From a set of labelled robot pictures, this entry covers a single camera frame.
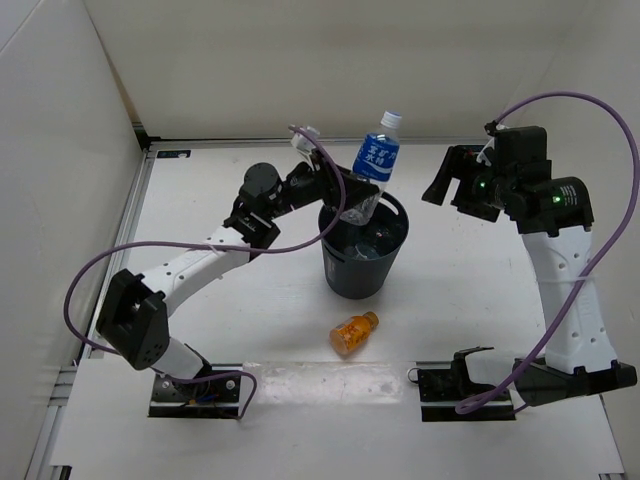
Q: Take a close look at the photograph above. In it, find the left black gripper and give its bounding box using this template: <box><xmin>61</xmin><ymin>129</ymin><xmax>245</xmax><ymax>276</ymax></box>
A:
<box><xmin>265</xmin><ymin>148</ymin><xmax>378</xmax><ymax>221</ymax></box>

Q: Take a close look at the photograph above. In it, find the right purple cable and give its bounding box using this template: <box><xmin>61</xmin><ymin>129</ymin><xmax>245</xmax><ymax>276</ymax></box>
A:
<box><xmin>454</xmin><ymin>90</ymin><xmax>640</xmax><ymax>415</ymax></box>

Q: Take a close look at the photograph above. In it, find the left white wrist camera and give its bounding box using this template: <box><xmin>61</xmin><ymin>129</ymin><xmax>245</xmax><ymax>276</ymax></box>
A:
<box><xmin>290</xmin><ymin>126</ymin><xmax>320</xmax><ymax>158</ymax></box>

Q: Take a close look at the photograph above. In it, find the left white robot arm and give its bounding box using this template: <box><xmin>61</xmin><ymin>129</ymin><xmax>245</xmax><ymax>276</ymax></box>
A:
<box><xmin>97</xmin><ymin>159</ymin><xmax>380</xmax><ymax>400</ymax></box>

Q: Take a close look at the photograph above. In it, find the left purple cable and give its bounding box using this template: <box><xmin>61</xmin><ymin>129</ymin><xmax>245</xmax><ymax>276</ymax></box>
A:
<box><xmin>64</xmin><ymin>127</ymin><xmax>349</xmax><ymax>421</ymax></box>

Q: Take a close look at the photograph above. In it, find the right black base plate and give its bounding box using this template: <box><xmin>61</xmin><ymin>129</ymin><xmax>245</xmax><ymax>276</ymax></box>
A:
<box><xmin>407</xmin><ymin>362</ymin><xmax>516</xmax><ymax>423</ymax></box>

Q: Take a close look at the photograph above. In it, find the orange juice bottle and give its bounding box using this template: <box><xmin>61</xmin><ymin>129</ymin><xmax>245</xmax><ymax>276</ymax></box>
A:
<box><xmin>329</xmin><ymin>311</ymin><xmax>379</xmax><ymax>357</ymax></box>

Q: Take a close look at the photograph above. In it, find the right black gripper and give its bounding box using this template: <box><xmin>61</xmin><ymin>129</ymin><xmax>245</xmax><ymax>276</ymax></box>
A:
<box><xmin>422</xmin><ymin>147</ymin><xmax>514</xmax><ymax>223</ymax></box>

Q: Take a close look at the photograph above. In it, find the purple cable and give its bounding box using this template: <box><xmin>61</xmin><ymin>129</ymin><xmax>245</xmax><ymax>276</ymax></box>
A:
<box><xmin>64</xmin><ymin>127</ymin><xmax>349</xmax><ymax>421</ymax></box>
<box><xmin>454</xmin><ymin>90</ymin><xmax>640</xmax><ymax>415</ymax></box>

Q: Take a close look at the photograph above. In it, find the dark grey plastic bin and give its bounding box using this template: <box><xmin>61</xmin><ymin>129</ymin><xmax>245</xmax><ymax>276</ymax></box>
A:
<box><xmin>321</xmin><ymin>193</ymin><xmax>409</xmax><ymax>300</ymax></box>

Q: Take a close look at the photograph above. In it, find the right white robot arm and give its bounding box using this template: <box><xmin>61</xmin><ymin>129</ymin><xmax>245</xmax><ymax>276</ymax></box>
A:
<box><xmin>422</xmin><ymin>126</ymin><xmax>638</xmax><ymax>413</ymax></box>

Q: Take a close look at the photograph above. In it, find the clear bottle green blue label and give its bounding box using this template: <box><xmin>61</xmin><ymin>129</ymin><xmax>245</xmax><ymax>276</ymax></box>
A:
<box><xmin>343</xmin><ymin>223</ymin><xmax>396</xmax><ymax>260</ymax></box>

